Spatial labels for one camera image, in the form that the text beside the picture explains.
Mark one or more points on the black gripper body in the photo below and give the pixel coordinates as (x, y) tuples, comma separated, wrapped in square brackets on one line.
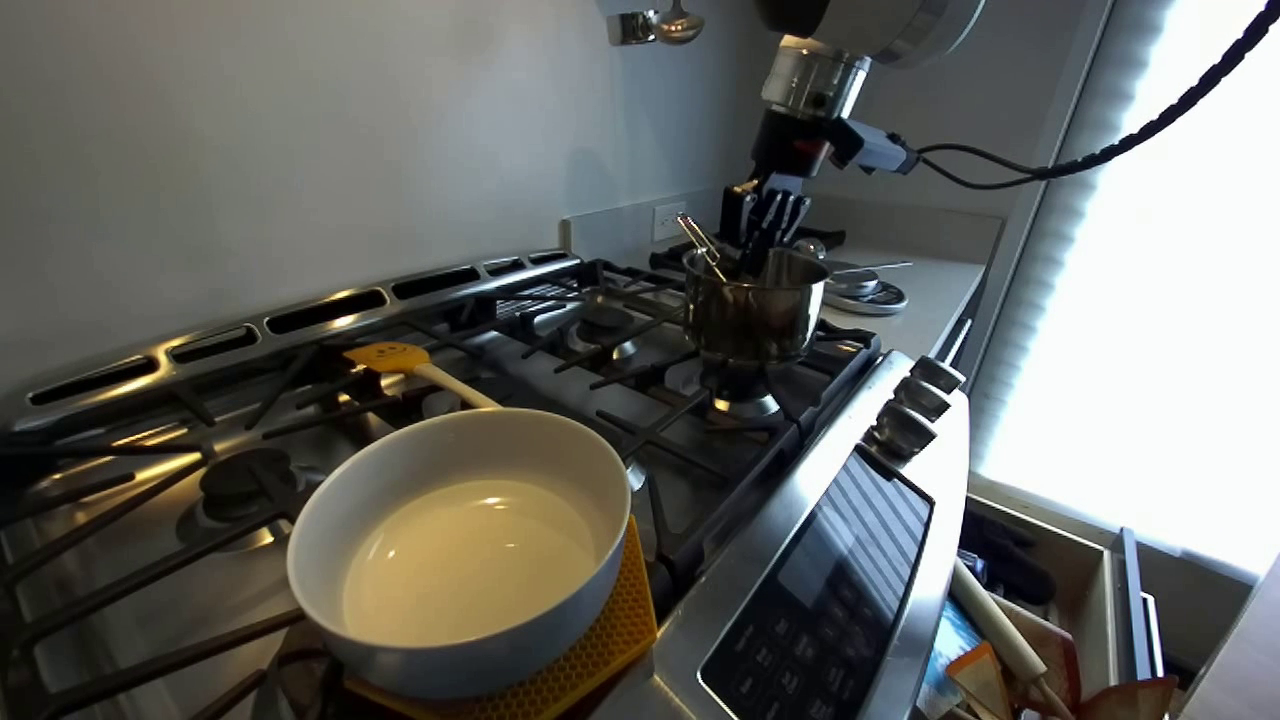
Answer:
[(792, 155)]

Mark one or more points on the hanging steel ladle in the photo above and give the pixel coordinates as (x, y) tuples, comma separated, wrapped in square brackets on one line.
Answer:
[(678, 26)]

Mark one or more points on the thin metal stirrer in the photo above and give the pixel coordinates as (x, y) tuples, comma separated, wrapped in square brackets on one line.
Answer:
[(701, 245)]

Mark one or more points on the black cast iron grate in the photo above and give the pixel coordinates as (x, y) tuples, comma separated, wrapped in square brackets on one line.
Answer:
[(160, 652), (640, 424), (840, 349)]

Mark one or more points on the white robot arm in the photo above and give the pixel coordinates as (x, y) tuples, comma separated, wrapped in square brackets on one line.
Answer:
[(865, 26)]

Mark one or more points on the open grey drawer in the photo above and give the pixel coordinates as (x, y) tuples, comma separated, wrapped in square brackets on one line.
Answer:
[(1064, 561)]

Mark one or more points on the yellow hexagonal trivet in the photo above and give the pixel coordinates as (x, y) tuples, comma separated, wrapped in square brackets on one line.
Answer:
[(603, 652)]

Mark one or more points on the white ceramic bowl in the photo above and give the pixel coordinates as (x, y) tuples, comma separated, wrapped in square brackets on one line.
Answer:
[(453, 561)]

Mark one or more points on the stainless steel gas stove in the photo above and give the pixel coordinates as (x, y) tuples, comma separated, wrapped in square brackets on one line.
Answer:
[(766, 526)]

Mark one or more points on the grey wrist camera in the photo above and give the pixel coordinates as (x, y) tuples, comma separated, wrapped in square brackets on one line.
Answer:
[(875, 147)]

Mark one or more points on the small steel pot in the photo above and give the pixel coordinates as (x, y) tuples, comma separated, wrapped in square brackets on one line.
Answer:
[(760, 321)]

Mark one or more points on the round glass pot lid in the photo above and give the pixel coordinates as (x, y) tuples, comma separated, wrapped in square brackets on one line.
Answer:
[(865, 290)]

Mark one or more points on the blue and white box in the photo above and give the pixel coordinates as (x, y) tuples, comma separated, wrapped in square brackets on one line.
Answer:
[(951, 652)]

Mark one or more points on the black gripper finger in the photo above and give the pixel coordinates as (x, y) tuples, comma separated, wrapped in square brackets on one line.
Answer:
[(788, 224), (747, 221)]

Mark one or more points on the silver stove knob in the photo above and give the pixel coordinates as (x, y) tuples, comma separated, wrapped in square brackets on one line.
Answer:
[(920, 397), (903, 428), (941, 372)]

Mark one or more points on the white window blind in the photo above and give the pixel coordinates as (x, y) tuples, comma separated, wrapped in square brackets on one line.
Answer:
[(1064, 264)]

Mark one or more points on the black stove control panel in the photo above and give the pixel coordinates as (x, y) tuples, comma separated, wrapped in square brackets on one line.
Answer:
[(824, 600)]

